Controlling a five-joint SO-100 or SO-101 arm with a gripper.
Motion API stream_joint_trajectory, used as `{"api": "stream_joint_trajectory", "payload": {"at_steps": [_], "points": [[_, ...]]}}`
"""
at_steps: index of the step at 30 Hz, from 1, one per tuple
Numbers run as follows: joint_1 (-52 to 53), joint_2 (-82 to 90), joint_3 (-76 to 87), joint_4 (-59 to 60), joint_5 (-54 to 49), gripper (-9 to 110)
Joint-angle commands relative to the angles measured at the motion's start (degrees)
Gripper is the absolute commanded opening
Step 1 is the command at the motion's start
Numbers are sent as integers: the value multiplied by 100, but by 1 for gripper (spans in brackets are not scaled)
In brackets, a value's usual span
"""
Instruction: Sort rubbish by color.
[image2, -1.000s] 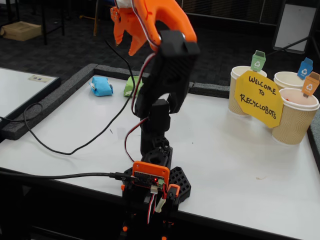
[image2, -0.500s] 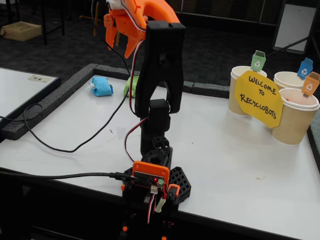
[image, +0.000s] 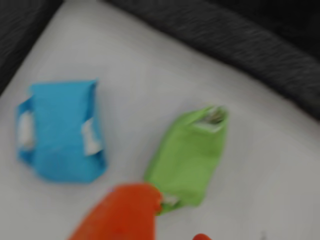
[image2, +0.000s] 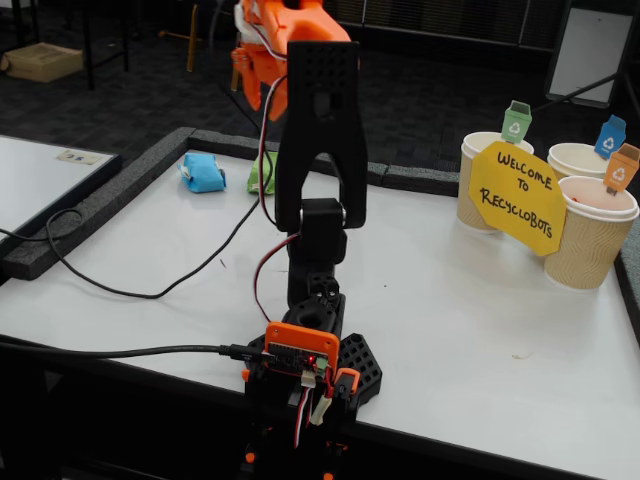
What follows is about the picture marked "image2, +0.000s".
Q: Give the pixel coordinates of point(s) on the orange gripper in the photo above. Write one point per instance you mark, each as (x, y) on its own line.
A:
(253, 79)

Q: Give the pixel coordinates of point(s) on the green paper rubbish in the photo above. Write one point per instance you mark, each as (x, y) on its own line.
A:
(256, 175)

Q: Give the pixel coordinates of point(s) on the blue paper rubbish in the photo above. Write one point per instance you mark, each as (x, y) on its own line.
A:
(202, 172)

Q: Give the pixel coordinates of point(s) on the orange and black robot arm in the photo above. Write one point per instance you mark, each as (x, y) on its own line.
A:
(322, 135)

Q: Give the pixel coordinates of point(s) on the short black foam strip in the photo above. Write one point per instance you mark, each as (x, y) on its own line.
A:
(425, 180)

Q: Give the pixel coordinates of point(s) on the long black foam strip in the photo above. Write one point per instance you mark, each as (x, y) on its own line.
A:
(100, 200)

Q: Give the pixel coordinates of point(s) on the small paper sticker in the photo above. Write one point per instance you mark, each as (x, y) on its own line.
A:
(77, 157)

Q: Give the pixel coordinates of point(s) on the cardboard box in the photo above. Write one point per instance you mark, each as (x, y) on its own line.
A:
(42, 62)

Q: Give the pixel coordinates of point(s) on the paper cup with green label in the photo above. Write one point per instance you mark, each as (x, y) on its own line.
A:
(470, 210)

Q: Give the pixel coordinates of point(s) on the black framed whiteboard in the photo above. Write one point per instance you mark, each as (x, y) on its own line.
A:
(35, 180)

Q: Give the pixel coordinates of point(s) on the orange controller board holder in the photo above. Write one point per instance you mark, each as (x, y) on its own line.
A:
(300, 340)

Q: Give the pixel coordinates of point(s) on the green recycling bin label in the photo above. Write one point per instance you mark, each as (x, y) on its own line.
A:
(516, 125)

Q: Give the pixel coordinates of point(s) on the yellow welcome paper sign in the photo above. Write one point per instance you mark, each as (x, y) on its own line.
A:
(515, 200)

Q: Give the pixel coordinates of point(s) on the paper cup with blue label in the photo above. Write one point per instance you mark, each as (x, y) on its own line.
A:
(575, 160)

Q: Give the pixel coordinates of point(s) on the blue recycling bin label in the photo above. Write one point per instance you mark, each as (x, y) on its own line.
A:
(610, 140)

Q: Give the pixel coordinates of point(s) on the paper cup with orange label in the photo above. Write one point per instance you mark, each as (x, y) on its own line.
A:
(580, 250)

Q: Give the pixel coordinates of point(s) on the orange recycling bin label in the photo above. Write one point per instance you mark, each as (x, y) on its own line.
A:
(621, 172)

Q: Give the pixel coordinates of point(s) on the gold frame chair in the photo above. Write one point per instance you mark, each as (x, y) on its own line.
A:
(192, 35)

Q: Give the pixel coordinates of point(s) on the white panel black frame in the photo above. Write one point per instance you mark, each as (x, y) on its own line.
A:
(587, 50)

